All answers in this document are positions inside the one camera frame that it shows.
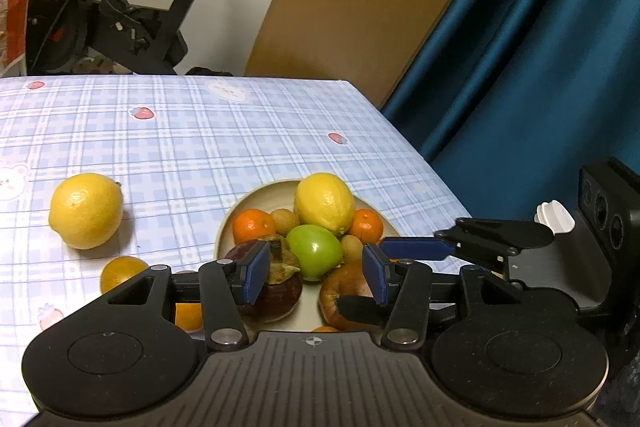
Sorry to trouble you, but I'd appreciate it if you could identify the green jujube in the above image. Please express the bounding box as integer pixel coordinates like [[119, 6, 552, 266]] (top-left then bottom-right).
[[285, 224, 344, 282]]

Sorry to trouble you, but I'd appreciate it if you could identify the round lemon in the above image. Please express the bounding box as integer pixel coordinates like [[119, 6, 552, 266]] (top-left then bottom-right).
[[48, 173, 124, 251]]

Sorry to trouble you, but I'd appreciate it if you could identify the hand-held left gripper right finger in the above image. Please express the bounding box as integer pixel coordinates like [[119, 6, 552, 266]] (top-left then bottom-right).
[[362, 244, 531, 352]]

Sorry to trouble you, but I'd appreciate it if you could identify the printed paper cup with lid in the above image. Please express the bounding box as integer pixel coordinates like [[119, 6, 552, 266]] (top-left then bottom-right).
[[534, 200, 576, 236]]

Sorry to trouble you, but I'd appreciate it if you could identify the blue plaid tablecloth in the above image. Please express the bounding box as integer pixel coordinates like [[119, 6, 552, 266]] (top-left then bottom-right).
[[0, 74, 474, 349]]

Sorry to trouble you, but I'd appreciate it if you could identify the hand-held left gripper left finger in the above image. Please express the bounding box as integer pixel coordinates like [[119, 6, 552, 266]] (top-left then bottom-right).
[[106, 241, 271, 353]]

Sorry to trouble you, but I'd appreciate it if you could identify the reddish brown round fruit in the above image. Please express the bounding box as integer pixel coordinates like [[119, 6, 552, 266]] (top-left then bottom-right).
[[318, 261, 382, 333]]

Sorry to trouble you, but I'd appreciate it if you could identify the blue curtain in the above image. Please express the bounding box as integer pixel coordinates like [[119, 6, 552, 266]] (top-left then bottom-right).
[[380, 0, 640, 228]]

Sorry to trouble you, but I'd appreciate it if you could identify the purple mangosteen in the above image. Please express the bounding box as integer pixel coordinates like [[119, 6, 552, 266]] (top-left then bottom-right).
[[223, 236, 304, 323]]

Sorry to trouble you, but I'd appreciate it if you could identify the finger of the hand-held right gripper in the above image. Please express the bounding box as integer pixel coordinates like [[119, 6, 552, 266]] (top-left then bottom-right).
[[336, 296, 394, 329], [379, 217, 556, 266]]

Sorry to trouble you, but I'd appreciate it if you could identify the large oval lemon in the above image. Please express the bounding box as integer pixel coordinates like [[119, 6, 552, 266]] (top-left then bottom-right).
[[293, 172, 356, 236]]

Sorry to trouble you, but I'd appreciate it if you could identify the small yellow longan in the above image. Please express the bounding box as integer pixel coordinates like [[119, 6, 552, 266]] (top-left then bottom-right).
[[269, 208, 301, 241], [341, 234, 365, 264]]

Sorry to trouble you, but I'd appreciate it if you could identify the wooden door panel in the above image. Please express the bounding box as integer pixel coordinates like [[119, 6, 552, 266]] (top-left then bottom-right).
[[243, 0, 511, 108]]

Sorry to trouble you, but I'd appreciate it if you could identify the greenish orange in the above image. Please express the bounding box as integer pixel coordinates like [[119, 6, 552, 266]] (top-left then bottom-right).
[[99, 256, 151, 296]]

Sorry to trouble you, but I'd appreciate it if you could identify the beige round plate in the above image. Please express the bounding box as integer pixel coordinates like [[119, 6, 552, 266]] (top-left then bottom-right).
[[214, 179, 397, 333]]

